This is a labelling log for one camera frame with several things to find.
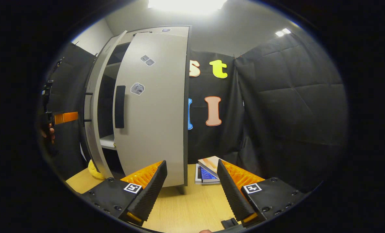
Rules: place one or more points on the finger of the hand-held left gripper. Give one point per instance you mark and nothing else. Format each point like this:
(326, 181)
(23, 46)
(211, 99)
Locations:
(66, 117)

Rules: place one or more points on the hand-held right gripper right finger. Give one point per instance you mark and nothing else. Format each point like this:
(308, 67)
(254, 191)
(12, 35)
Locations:
(231, 191)

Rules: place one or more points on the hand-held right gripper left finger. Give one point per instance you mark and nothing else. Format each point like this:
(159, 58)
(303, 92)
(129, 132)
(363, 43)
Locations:
(152, 191)

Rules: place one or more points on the grey shoe cabinet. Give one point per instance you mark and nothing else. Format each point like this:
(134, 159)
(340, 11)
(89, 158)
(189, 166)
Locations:
(179, 30)

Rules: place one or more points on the blue cover book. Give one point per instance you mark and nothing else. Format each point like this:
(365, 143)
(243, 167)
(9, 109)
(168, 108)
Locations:
(207, 175)

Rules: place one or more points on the beige cover book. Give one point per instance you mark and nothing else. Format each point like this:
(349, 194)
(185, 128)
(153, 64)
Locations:
(211, 163)

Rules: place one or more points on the yellow plastic object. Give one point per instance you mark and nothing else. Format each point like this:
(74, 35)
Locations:
(94, 171)

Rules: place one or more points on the black backdrop cloth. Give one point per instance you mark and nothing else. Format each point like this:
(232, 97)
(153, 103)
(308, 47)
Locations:
(292, 106)

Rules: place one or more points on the large ceiling light panel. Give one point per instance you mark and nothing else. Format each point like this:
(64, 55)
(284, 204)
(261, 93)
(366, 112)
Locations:
(187, 5)

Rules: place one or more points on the small ceiling light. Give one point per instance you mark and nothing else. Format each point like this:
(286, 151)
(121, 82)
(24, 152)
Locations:
(283, 31)

